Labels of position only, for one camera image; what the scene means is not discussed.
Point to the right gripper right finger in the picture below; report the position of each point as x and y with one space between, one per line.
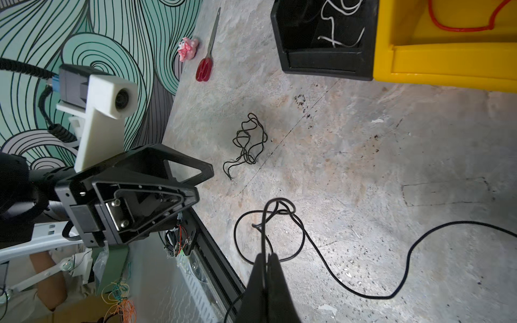
280 307

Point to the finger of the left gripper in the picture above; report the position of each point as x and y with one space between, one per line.
149 167
131 215

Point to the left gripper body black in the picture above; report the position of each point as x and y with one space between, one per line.
79 207

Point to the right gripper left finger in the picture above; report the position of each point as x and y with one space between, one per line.
254 302

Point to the person forearm outside cell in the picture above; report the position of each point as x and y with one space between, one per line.
51 291

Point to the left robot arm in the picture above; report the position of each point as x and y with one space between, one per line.
28 195

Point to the pink toy figurine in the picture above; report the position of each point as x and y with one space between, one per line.
187 49

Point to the black storage bin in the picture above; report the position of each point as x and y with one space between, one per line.
326 38

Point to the yellow storage bin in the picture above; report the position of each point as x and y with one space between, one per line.
447 43

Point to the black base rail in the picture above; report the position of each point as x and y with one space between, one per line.
224 283

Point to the white slotted cable duct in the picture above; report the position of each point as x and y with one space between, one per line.
206 306

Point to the red handled scissors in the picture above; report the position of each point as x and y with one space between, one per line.
206 65

